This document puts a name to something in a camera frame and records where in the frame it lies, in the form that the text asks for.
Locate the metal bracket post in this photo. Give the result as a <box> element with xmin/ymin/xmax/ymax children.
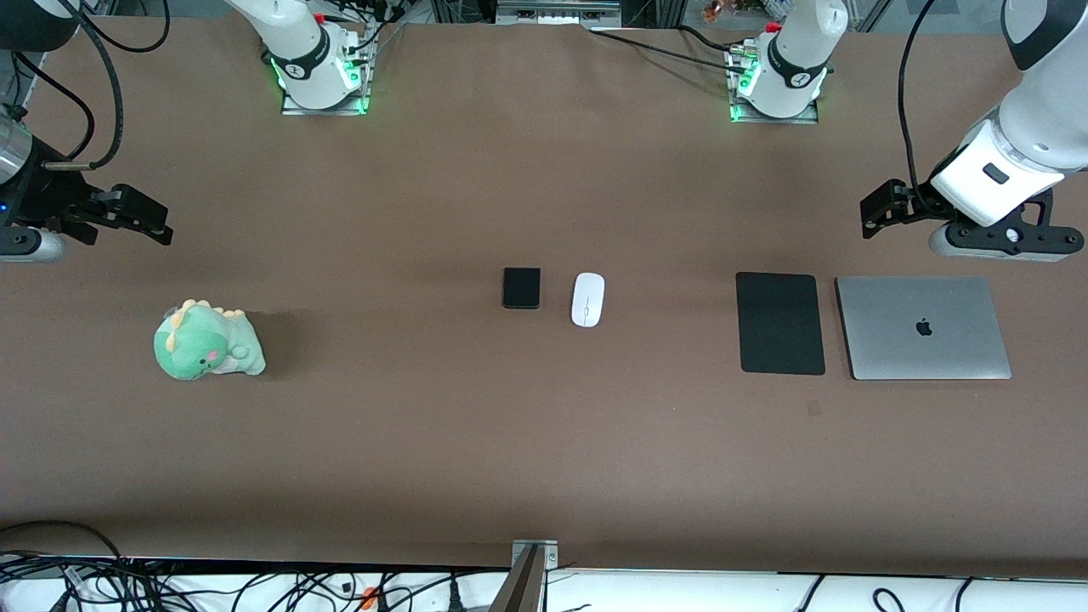
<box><xmin>489</xmin><ymin>539</ymin><xmax>560</xmax><ymax>612</ymax></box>

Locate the green dinosaur plush toy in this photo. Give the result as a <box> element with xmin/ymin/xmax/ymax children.
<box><xmin>153</xmin><ymin>298</ymin><xmax>267</xmax><ymax>381</ymax></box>

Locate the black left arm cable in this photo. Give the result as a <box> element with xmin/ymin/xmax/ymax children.
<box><xmin>899</xmin><ymin>0</ymin><xmax>938</xmax><ymax>198</ymax></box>

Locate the white computer mouse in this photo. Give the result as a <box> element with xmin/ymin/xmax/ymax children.
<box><xmin>570</xmin><ymin>272</ymin><xmax>606</xmax><ymax>328</ymax></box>

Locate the black mouse pad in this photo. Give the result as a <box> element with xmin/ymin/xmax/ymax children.
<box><xmin>735</xmin><ymin>272</ymin><xmax>827</xmax><ymax>376</ymax></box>

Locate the black floor cable loop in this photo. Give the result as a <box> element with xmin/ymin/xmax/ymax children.
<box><xmin>0</xmin><ymin>519</ymin><xmax>130</xmax><ymax>581</ymax></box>

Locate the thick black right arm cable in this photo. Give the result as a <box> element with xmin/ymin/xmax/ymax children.
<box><xmin>47</xmin><ymin>0</ymin><xmax>126</xmax><ymax>169</ymax></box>

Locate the looping black cable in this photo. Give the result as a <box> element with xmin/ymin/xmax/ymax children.
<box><xmin>81</xmin><ymin>0</ymin><xmax>171</xmax><ymax>45</ymax></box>

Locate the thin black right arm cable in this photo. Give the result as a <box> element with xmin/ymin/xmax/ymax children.
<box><xmin>0</xmin><ymin>49</ymin><xmax>95</xmax><ymax>164</ymax></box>

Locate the black phone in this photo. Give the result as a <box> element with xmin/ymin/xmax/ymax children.
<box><xmin>501</xmin><ymin>267</ymin><xmax>542</xmax><ymax>310</ymax></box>

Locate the long black table cable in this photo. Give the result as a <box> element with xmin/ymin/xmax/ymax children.
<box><xmin>589</xmin><ymin>27</ymin><xmax>751</xmax><ymax>74</ymax></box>

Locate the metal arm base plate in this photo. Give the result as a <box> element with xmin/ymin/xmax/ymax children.
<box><xmin>728</xmin><ymin>42</ymin><xmax>822</xmax><ymax>125</ymax></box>
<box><xmin>280</xmin><ymin>24</ymin><xmax>373</xmax><ymax>116</ymax></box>

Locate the silver laptop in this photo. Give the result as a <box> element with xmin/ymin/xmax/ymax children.
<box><xmin>835</xmin><ymin>275</ymin><xmax>1013</xmax><ymax>381</ymax></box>

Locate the aluminium frame rail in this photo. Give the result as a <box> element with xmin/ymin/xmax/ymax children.
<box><xmin>496</xmin><ymin>0</ymin><xmax>623</xmax><ymax>26</ymax></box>

